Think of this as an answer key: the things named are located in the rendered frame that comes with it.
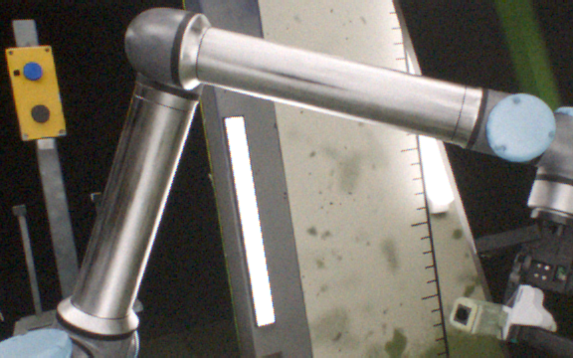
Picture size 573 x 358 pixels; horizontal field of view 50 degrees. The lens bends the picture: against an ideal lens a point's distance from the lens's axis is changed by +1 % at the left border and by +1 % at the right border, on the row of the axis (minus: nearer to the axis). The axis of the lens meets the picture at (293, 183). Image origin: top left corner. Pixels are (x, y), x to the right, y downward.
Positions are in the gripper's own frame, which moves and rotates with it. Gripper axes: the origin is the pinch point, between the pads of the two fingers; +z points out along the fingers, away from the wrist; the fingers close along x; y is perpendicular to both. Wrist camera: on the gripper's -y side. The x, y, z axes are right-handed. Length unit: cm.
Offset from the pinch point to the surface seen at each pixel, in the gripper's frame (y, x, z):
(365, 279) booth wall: -68, 72, 6
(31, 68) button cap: -139, -18, -24
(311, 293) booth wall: -76, 57, 15
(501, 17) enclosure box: -35, 39, -70
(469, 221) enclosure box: -29, 42, -19
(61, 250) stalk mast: -131, 4, 24
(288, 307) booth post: -79, 51, 21
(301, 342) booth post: -75, 57, 30
